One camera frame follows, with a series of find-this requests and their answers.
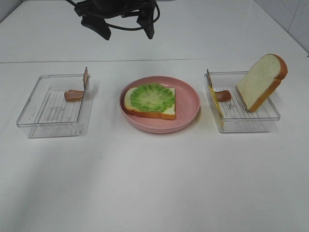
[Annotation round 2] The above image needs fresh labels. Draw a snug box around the bacon strip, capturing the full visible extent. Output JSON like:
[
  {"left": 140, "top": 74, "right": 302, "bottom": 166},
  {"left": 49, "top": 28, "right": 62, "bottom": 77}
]
[
  {"left": 64, "top": 67, "right": 88, "bottom": 102},
  {"left": 206, "top": 70, "right": 232, "bottom": 102}
]

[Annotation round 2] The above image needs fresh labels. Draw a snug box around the clear plastic tray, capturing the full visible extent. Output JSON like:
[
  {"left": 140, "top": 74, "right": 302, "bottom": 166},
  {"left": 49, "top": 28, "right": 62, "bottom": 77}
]
[
  {"left": 16, "top": 73, "right": 93, "bottom": 138},
  {"left": 205, "top": 71, "right": 281, "bottom": 133}
]

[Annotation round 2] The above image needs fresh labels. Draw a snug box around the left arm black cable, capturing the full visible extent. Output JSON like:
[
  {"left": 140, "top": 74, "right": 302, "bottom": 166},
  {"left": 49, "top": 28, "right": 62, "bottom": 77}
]
[{"left": 65, "top": 0, "right": 161, "bottom": 31}]

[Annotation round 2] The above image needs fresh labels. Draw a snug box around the bread slice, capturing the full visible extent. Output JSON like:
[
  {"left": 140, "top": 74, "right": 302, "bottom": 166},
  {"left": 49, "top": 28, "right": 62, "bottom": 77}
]
[
  {"left": 120, "top": 87, "right": 176, "bottom": 120},
  {"left": 236, "top": 54, "right": 288, "bottom": 112}
]

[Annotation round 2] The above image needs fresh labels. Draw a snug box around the green lettuce leaf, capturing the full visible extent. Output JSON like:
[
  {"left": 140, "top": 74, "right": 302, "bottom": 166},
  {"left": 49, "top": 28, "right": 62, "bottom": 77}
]
[{"left": 129, "top": 83, "right": 175, "bottom": 113}]

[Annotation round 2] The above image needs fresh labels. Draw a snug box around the yellow cheese slice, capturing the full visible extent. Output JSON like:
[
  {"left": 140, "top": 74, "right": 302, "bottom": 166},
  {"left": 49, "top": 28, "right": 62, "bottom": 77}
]
[{"left": 208, "top": 85, "right": 224, "bottom": 127}]

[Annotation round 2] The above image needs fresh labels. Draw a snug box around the left clear plastic tray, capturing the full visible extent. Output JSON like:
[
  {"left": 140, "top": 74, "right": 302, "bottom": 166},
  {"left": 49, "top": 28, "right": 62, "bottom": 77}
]
[{"left": 16, "top": 73, "right": 93, "bottom": 138}]

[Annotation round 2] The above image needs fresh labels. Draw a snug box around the pink round plate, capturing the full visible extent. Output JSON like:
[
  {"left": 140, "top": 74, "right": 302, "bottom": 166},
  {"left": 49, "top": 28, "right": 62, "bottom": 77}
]
[{"left": 119, "top": 76, "right": 200, "bottom": 133}]

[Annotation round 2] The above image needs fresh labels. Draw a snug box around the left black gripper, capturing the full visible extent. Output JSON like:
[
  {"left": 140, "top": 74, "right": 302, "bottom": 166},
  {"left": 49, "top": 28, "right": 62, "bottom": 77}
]
[{"left": 74, "top": 0, "right": 156, "bottom": 41}]

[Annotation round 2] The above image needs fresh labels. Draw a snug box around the right clear plastic tray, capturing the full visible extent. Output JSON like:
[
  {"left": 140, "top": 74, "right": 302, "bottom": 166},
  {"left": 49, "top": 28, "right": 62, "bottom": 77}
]
[{"left": 205, "top": 71, "right": 281, "bottom": 133}]

